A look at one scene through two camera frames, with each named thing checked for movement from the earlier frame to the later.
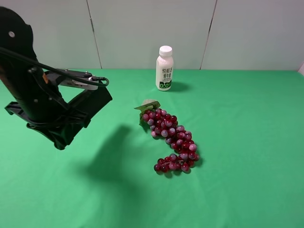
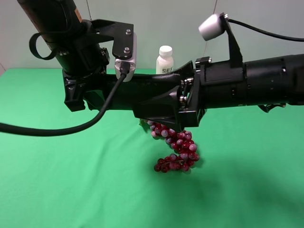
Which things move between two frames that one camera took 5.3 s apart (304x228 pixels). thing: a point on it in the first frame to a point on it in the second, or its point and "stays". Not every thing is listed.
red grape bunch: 164,124 stays
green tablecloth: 247,124 stays
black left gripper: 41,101 to 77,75
